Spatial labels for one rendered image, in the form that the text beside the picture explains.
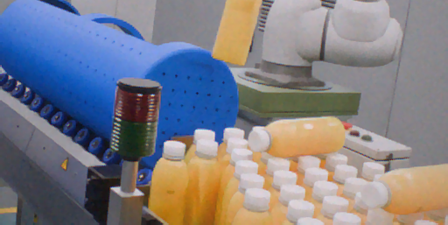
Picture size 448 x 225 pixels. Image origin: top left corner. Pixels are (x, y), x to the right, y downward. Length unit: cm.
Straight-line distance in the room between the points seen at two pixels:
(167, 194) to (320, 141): 29
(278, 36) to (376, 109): 113
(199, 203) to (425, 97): 208
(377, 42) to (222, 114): 67
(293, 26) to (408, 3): 105
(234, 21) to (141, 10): 594
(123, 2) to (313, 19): 519
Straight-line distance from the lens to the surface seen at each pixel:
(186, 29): 454
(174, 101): 158
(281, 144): 134
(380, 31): 218
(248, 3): 146
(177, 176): 134
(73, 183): 181
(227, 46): 146
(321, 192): 124
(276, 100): 208
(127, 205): 107
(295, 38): 220
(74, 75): 176
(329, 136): 141
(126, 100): 102
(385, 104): 322
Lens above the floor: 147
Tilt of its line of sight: 12 degrees down
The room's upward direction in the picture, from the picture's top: 7 degrees clockwise
